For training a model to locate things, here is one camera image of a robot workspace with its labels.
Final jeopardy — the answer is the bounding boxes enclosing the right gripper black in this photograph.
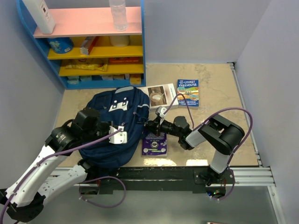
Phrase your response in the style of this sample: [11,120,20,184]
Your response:
[143,115,182,138]

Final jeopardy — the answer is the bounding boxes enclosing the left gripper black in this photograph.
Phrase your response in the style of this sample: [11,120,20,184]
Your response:
[83,120,118,143]

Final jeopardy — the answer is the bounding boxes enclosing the purple paperback book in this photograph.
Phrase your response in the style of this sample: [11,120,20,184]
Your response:
[142,132,168,158]

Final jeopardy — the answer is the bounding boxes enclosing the navy blue student backpack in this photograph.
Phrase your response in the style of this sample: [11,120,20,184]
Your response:
[79,86,150,168]

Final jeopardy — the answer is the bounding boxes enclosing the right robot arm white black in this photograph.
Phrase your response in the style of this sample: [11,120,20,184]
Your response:
[145,114,245,186]

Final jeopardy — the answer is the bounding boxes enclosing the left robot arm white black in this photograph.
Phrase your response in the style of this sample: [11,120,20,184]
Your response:
[0,108,112,223]

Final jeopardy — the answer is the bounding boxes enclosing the white coffee photo book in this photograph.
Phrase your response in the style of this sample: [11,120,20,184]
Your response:
[139,84,176,111]

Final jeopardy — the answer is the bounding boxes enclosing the blue treehouse book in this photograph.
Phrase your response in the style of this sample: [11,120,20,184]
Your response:
[177,79,199,109]

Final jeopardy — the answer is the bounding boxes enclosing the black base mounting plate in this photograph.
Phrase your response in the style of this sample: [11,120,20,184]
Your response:
[80,166,235,196]

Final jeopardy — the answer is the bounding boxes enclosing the yellow snack packet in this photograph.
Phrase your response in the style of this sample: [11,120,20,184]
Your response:
[65,58,108,72]

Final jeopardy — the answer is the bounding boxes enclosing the red flat box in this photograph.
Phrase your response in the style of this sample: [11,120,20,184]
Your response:
[108,57,141,63]

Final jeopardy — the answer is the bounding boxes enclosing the blue shelf unit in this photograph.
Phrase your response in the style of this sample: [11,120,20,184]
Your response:
[16,0,146,90]

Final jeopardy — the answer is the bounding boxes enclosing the orange white carton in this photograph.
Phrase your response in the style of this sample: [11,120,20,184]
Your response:
[79,36,99,56]

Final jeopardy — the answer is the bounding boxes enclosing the blue snack canister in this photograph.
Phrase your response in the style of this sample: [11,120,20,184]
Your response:
[47,37,74,54]

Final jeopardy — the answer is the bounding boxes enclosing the white cylindrical jar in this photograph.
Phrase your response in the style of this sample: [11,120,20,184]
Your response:
[109,35,130,48]

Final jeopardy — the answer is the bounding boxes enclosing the clear plastic water bottle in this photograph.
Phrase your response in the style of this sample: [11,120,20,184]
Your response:
[109,0,128,32]

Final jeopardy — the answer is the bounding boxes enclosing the white rectangular device box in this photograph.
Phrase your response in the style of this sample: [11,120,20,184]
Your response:
[23,0,56,35]

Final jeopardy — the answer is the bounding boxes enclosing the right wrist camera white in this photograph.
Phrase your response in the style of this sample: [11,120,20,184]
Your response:
[155,106,167,125]

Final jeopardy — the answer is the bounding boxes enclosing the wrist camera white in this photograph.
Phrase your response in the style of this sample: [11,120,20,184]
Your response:
[108,126,128,144]
[155,106,167,125]

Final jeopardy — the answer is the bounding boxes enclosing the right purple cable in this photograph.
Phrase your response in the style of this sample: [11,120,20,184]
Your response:
[162,93,254,201]

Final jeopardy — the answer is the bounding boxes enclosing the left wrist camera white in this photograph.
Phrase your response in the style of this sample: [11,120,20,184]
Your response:
[108,126,128,144]

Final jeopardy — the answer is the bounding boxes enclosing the aluminium rail frame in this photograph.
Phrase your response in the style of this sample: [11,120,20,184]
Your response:
[17,62,287,224]

